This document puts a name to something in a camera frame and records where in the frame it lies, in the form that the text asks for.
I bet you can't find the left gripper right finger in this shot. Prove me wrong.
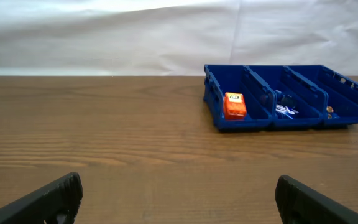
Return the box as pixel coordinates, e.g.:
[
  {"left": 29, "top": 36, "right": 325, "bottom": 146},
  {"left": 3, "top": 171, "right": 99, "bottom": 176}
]
[{"left": 274, "top": 174, "right": 358, "bottom": 224}]

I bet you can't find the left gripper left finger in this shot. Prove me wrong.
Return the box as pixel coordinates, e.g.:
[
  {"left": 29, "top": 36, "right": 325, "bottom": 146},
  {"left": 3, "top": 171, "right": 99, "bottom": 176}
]
[{"left": 0, "top": 172, "right": 84, "bottom": 224}]

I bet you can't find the blue candy pack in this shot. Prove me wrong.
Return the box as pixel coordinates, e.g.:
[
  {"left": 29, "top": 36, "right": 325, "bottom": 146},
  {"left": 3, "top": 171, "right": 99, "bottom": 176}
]
[
  {"left": 274, "top": 104, "right": 300, "bottom": 120},
  {"left": 274, "top": 90, "right": 298, "bottom": 108}
]

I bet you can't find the orange candy box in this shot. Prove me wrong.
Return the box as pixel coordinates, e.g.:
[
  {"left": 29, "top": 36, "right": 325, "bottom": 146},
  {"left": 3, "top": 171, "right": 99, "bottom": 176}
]
[{"left": 222, "top": 91, "right": 248, "bottom": 121}]

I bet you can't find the blue tray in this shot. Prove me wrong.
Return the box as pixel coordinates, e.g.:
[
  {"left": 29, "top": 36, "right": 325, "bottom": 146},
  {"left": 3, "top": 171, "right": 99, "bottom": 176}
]
[{"left": 203, "top": 63, "right": 358, "bottom": 133}]

